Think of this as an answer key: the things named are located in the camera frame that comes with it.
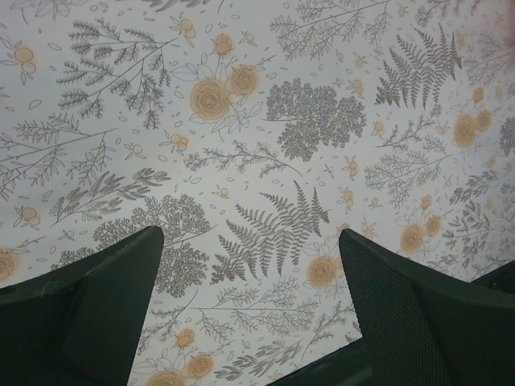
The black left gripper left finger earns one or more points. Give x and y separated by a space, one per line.
80 324

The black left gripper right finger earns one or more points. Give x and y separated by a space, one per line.
423 327

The floral patterned table mat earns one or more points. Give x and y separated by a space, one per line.
253 133

